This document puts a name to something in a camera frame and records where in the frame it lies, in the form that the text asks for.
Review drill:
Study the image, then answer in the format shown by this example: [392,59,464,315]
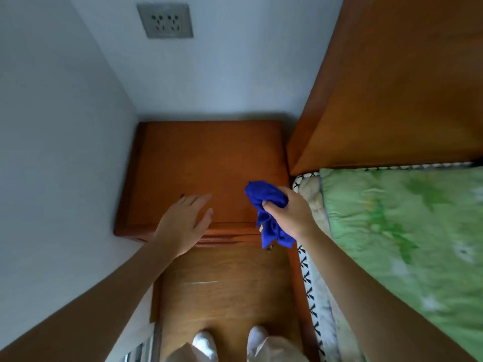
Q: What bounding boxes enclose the person's left hand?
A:
[152,193,215,259]

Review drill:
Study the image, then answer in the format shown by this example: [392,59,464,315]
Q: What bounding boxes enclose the person's right hand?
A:
[262,186,322,242]

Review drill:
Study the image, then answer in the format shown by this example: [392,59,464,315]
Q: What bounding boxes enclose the blue cleaning cloth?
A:
[244,180,297,250]

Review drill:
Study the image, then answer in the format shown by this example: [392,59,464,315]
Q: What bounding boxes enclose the wooden nightstand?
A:
[113,120,292,248]

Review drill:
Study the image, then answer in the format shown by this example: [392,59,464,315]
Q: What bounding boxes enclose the person's left forearm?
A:
[0,237,180,362]

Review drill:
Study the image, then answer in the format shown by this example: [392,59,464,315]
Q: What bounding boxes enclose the person's white left shoe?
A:
[192,330,219,362]

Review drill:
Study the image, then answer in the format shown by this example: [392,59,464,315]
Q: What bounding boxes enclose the person's white shoe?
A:
[246,325,270,359]
[192,330,219,362]

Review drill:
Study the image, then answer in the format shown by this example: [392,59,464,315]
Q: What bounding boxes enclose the person's white right shoe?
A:
[246,325,270,359]

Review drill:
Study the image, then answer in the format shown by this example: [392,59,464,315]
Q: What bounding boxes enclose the person's white trousers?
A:
[164,335,311,362]

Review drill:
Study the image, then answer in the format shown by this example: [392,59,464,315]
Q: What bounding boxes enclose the green bed sheet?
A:
[319,165,483,362]

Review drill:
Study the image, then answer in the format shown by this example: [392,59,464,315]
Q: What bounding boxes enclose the wooden bed frame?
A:
[285,0,483,362]

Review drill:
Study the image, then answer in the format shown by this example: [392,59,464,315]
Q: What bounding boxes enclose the grey double wall socket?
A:
[136,3,194,39]

